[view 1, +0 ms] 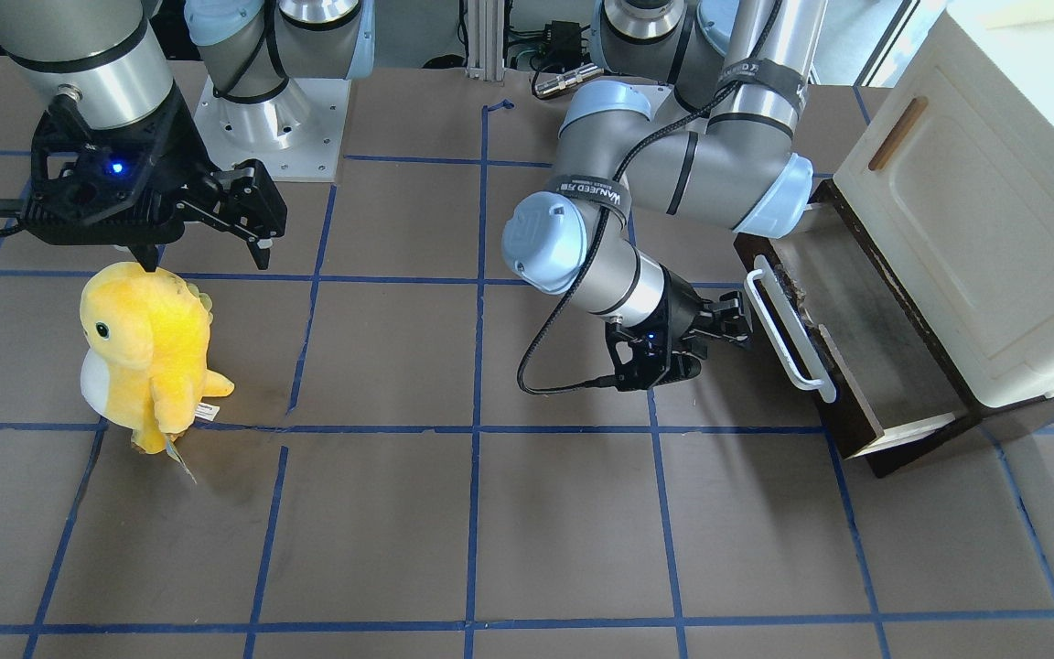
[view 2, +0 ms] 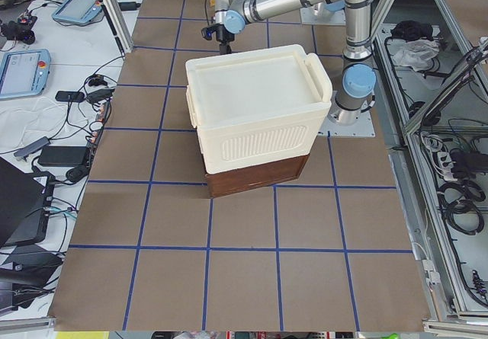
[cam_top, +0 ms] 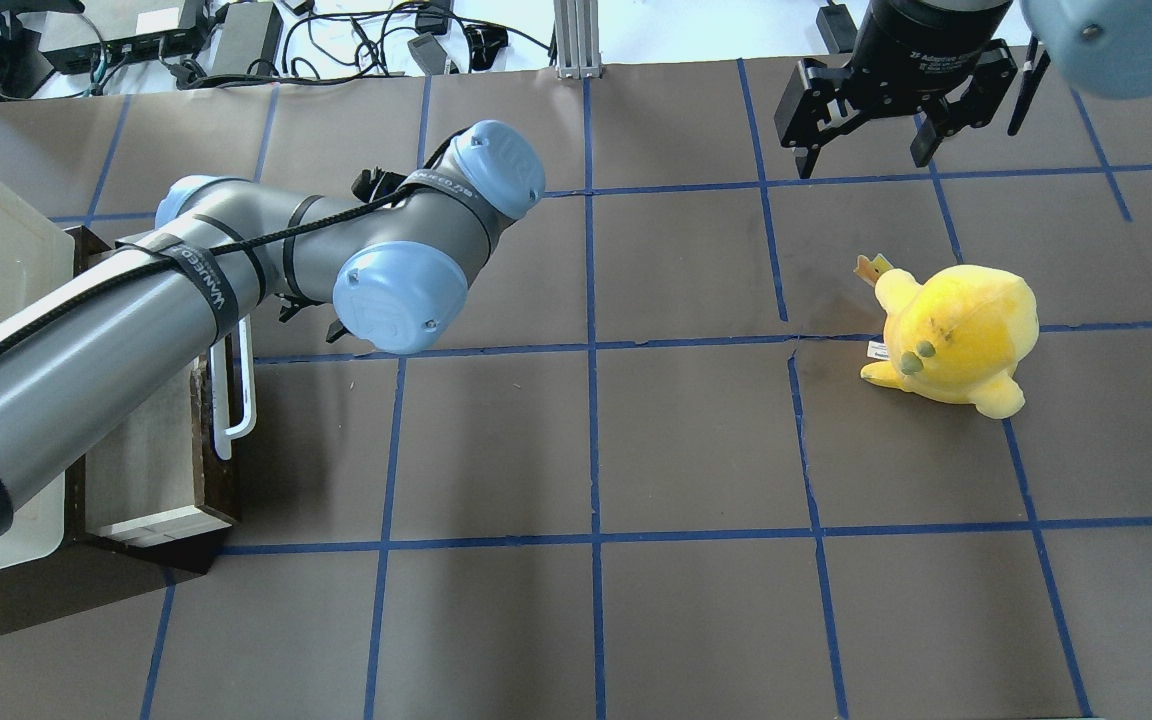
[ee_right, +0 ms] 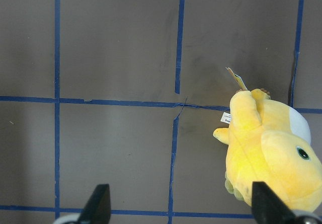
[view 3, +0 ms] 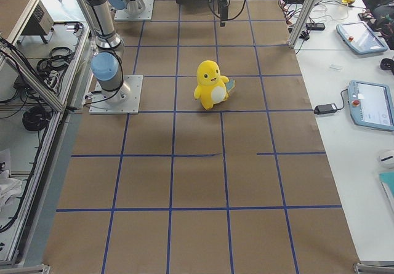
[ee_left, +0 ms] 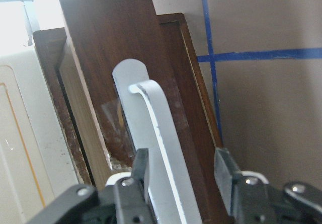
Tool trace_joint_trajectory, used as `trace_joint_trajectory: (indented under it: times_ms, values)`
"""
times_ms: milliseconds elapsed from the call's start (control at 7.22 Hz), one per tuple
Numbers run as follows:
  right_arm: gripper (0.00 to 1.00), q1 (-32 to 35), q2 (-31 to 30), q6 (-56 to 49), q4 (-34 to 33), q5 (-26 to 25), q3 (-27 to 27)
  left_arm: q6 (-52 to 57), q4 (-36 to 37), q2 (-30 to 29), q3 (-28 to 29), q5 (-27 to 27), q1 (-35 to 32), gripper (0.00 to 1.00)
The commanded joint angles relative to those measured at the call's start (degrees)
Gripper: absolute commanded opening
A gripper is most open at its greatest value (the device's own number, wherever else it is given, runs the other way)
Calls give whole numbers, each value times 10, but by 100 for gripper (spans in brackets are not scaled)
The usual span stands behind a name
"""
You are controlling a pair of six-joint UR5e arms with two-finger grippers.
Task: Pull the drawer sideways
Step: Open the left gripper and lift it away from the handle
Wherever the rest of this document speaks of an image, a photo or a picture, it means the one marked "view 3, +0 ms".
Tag yellow plush dinosaur toy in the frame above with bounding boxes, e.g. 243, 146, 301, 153
193, 60, 235, 110

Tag upper blue teach pendant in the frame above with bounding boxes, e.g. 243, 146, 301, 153
336, 22, 388, 54

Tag blue teach pendant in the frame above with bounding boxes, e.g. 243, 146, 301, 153
336, 22, 388, 54
347, 80, 393, 132

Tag black power adapter brick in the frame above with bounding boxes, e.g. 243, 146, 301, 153
313, 103, 338, 115

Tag black backpack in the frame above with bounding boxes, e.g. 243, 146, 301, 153
363, 0, 393, 50

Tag lower blue teach pendant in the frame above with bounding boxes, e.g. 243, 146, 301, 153
347, 80, 393, 132

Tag grey electronics box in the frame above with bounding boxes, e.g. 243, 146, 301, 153
21, 1, 54, 44

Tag brown paper table mat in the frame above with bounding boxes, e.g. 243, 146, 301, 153
43, 0, 357, 273

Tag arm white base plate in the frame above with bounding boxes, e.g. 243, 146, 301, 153
115, 0, 155, 22
89, 75, 143, 115

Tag aluminium frame post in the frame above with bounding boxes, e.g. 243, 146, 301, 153
287, 0, 316, 48

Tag coiled black cable bundle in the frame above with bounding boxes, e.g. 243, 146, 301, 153
22, 106, 47, 132

